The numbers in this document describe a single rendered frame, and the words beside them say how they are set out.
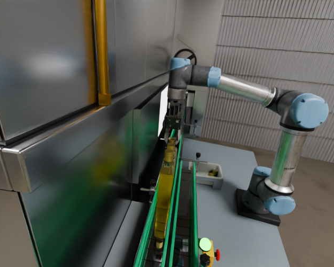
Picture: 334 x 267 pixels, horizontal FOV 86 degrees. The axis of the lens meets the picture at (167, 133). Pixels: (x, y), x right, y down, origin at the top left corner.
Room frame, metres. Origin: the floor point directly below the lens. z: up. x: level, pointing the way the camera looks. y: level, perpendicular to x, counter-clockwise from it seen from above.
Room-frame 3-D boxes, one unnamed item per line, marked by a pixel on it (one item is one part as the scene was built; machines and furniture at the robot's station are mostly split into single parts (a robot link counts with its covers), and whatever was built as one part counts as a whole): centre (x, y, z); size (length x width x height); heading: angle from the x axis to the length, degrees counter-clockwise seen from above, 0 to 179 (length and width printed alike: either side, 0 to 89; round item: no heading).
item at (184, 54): (1.75, -0.10, 1.49); 0.21 x 0.05 x 0.21; 85
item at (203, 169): (1.03, -0.28, 0.80); 0.22 x 0.17 x 0.09; 85
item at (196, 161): (0.92, -0.17, 0.95); 0.17 x 0.03 x 0.12; 85
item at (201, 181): (1.03, -0.25, 0.79); 0.27 x 0.17 x 0.08; 85
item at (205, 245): (0.49, -0.19, 0.84); 0.04 x 0.04 x 0.03
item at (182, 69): (0.73, -0.03, 1.45); 0.09 x 0.08 x 0.11; 86
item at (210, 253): (0.49, -0.20, 0.79); 0.07 x 0.07 x 0.07; 85
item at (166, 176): (0.64, -0.02, 0.99); 0.06 x 0.06 x 0.21; 84
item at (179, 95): (0.73, -0.03, 1.37); 0.08 x 0.08 x 0.05
